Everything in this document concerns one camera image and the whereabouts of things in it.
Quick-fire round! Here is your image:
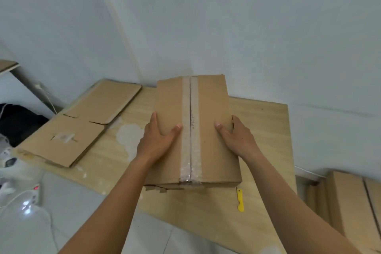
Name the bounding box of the person's right hand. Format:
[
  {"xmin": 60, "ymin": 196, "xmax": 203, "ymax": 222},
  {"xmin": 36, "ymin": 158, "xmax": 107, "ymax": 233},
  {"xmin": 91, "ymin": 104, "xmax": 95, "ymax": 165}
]
[{"xmin": 215, "ymin": 115, "xmax": 263, "ymax": 162}]

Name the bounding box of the person's left hand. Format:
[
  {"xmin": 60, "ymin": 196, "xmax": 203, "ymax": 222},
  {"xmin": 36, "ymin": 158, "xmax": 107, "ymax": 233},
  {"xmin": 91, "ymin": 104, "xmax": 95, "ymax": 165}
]
[{"xmin": 136, "ymin": 112, "xmax": 183, "ymax": 164}]

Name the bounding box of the plain brown cardboard box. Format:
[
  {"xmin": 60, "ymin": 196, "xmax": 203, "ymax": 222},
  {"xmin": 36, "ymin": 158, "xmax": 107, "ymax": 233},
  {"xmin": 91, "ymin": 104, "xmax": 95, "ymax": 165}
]
[
  {"xmin": 144, "ymin": 74, "xmax": 242, "ymax": 193},
  {"xmin": 306, "ymin": 169, "xmax": 381, "ymax": 254},
  {"xmin": 17, "ymin": 79, "xmax": 142, "ymax": 168}
]

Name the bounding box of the yellow utility knife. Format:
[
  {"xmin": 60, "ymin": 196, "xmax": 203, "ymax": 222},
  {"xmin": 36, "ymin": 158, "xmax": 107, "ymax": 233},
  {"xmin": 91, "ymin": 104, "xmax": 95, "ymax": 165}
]
[{"xmin": 237, "ymin": 188, "xmax": 245, "ymax": 213}]

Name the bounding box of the person's right forearm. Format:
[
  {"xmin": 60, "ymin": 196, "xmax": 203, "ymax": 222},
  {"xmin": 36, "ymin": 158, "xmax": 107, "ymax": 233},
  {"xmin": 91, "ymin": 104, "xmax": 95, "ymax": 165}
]
[{"xmin": 245, "ymin": 152, "xmax": 361, "ymax": 254}]

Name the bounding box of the person's left forearm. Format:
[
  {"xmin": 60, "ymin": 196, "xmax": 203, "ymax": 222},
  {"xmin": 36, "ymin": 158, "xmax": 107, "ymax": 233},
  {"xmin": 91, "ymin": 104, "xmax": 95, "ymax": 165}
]
[{"xmin": 58, "ymin": 157, "xmax": 149, "ymax": 254}]

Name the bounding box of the light wooden table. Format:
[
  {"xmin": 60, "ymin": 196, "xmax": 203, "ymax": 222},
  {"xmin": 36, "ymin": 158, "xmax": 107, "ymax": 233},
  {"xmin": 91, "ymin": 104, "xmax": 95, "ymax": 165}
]
[{"xmin": 13, "ymin": 78, "xmax": 298, "ymax": 254}]

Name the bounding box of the black bag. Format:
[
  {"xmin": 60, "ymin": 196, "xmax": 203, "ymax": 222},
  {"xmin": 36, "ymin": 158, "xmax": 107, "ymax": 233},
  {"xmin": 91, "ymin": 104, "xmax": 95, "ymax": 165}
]
[{"xmin": 0, "ymin": 103, "xmax": 50, "ymax": 147}]

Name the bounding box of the white plastic bag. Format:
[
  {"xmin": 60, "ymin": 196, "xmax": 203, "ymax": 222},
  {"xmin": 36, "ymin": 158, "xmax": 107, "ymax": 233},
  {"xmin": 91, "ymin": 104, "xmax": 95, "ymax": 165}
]
[{"xmin": 0, "ymin": 133, "xmax": 45, "ymax": 204}]

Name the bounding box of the light wooden shelf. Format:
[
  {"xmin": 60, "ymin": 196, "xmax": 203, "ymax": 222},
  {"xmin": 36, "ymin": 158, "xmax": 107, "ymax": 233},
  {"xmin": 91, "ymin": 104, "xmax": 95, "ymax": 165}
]
[{"xmin": 0, "ymin": 60, "xmax": 21, "ymax": 76}]

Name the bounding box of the white cable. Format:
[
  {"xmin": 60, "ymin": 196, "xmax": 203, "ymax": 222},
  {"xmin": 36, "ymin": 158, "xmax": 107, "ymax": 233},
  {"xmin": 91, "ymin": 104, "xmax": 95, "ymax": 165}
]
[
  {"xmin": 0, "ymin": 190, "xmax": 39, "ymax": 213},
  {"xmin": 294, "ymin": 166, "xmax": 328, "ymax": 179},
  {"xmin": 35, "ymin": 84, "xmax": 58, "ymax": 114}
]

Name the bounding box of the white power strip red switch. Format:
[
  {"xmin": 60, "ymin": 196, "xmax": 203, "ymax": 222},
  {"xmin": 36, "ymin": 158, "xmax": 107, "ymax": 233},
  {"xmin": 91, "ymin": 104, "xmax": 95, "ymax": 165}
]
[{"xmin": 31, "ymin": 185, "xmax": 41, "ymax": 206}]

